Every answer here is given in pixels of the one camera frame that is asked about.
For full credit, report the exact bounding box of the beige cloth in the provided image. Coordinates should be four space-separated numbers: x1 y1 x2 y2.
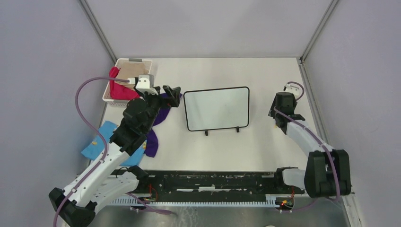
116 62 150 79

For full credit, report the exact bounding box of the black framed whiteboard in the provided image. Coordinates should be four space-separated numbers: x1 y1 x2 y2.
183 86 250 136

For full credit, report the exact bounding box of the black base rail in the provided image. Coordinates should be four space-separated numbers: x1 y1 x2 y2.
131 170 305 202

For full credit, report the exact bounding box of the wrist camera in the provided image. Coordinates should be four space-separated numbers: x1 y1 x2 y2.
284 84 300 96
135 74 157 95

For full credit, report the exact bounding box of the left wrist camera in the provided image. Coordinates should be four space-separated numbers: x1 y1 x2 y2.
135 74 157 95

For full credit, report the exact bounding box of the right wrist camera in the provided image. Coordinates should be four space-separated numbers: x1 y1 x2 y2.
284 84 300 96

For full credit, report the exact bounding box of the purple cloth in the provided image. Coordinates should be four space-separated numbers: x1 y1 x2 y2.
144 108 170 157

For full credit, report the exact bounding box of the blue patterned cloth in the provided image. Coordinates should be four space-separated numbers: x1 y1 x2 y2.
81 121 147 167

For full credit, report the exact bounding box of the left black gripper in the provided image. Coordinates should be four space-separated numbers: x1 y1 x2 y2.
139 85 181 132

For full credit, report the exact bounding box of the red cloth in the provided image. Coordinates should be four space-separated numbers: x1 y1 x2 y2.
109 80 140 100

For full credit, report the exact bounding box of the white cable duct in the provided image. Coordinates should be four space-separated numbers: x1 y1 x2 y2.
109 195 279 208

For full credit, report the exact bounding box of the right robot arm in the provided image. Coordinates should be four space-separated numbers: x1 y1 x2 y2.
268 91 351 199

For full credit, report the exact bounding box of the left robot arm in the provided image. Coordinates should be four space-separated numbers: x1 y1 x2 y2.
49 86 182 227

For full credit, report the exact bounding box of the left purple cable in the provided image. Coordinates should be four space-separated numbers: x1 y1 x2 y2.
52 77 131 227

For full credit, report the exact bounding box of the white plastic basket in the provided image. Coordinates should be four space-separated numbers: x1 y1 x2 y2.
102 58 152 106

